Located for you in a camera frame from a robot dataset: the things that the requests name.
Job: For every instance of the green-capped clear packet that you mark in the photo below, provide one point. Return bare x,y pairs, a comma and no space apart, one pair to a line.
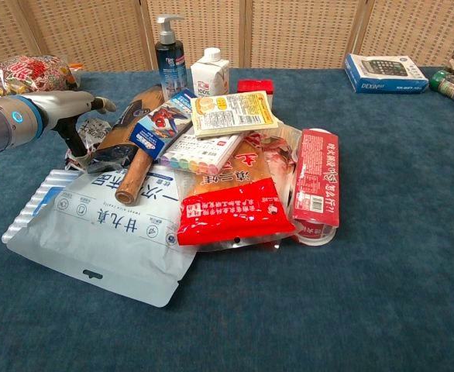
451,87

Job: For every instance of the small red box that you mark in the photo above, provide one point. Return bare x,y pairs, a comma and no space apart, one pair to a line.
255,86

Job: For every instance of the red snack packet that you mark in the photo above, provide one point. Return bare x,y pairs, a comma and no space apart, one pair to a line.
231,211

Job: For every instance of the red sleeved cup pack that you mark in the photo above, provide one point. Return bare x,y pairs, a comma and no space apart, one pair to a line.
316,174

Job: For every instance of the dark blue pump bottle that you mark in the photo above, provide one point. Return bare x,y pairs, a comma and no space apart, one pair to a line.
170,66

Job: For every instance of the woven wooden folding screen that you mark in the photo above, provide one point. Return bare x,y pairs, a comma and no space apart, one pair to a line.
296,31

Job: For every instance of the pastel highlighter pen pack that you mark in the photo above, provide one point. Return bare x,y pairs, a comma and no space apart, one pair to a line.
203,153

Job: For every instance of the white drink carton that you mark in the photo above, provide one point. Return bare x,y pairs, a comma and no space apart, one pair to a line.
209,75

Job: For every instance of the large white-blue resealable bag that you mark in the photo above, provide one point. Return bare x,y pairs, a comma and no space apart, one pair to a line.
107,236

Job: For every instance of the left robot hand, black fingers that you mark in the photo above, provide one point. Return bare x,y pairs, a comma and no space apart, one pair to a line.
62,106

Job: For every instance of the red patterned snack bag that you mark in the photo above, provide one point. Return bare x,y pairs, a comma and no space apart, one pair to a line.
37,73

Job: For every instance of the blue white calculator box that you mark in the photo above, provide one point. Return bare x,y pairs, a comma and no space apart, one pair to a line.
386,73

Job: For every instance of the blue table cloth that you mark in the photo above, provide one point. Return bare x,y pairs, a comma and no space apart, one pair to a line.
327,302

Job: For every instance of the blue cartoon toothpaste box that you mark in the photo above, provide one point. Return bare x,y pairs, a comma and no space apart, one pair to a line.
161,124

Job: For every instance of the clear packet with pink contents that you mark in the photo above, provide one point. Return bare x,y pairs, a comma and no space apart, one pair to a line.
281,155

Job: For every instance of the yellow flat food packet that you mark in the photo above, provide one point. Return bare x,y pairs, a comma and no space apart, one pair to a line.
232,112

